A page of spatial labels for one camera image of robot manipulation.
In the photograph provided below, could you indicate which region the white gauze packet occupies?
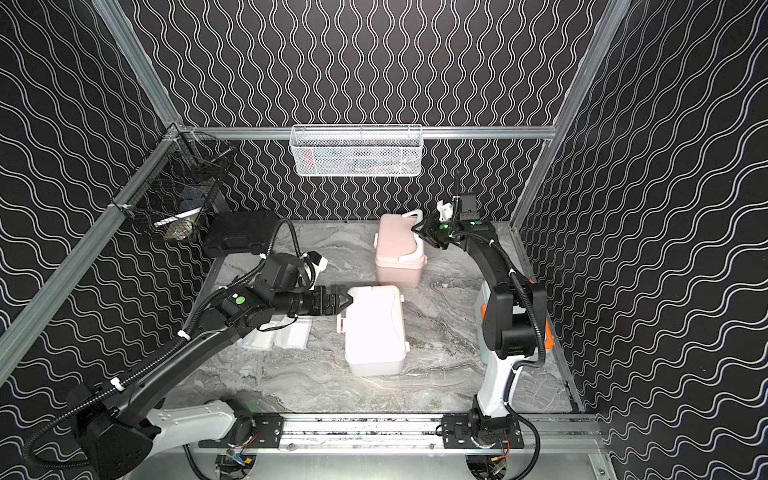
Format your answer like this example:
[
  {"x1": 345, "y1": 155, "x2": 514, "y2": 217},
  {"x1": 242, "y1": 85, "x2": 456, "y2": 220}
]
[
  {"x1": 274, "y1": 317, "x2": 312, "y2": 349},
  {"x1": 237, "y1": 330, "x2": 276, "y2": 351}
]

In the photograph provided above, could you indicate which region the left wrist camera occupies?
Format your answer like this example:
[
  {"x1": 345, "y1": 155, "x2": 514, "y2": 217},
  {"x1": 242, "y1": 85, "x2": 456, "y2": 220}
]
[{"x1": 260, "y1": 251, "x2": 328, "y2": 292}]

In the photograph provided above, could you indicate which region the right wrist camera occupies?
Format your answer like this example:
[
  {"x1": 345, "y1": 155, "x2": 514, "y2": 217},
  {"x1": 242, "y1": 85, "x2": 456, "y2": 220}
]
[{"x1": 436, "y1": 194, "x2": 480, "y2": 223}]

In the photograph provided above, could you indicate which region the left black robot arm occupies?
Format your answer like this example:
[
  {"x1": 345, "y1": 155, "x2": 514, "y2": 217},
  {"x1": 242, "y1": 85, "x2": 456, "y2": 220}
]
[{"x1": 22, "y1": 235, "x2": 354, "y2": 479}]

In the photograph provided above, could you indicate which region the white wire wall basket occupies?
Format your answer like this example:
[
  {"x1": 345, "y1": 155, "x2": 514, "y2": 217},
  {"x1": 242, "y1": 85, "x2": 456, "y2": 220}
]
[{"x1": 289, "y1": 124, "x2": 424, "y2": 177}]

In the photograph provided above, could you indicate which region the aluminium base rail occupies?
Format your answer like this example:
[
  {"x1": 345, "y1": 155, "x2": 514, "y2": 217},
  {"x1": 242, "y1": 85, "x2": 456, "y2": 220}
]
[{"x1": 131, "y1": 411, "x2": 601, "y2": 452}]

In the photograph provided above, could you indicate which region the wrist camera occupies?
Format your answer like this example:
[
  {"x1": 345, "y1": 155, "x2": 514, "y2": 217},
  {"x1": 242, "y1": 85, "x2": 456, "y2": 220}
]
[
  {"x1": 436, "y1": 194, "x2": 480, "y2": 223},
  {"x1": 260, "y1": 251, "x2": 328, "y2": 292}
]

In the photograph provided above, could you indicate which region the black plastic tool case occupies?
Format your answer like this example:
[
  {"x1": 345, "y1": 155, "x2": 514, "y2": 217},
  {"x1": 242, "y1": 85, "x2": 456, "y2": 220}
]
[{"x1": 202, "y1": 210, "x2": 280, "y2": 258}]

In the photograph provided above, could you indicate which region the white first aid box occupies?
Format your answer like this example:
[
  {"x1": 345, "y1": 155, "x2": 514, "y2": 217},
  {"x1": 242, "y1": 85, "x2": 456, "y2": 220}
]
[{"x1": 337, "y1": 285, "x2": 410, "y2": 377}]

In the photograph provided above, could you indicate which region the light blue first aid box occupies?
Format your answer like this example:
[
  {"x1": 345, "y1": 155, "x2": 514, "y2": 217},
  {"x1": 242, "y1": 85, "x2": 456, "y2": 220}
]
[{"x1": 474, "y1": 282, "x2": 538, "y2": 364}]

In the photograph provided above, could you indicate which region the pink first aid box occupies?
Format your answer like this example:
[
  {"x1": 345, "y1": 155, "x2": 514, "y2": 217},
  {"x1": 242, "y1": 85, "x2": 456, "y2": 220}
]
[{"x1": 374, "y1": 209, "x2": 427, "y2": 288}]

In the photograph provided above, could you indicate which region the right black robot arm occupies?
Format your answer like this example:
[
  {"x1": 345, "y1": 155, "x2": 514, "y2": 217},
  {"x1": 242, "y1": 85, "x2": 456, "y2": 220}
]
[{"x1": 412, "y1": 179, "x2": 547, "y2": 449}]

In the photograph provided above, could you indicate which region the black wire wall basket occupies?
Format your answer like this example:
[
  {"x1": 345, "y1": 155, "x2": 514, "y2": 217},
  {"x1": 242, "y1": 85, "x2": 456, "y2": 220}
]
[{"x1": 114, "y1": 125, "x2": 236, "y2": 243}]

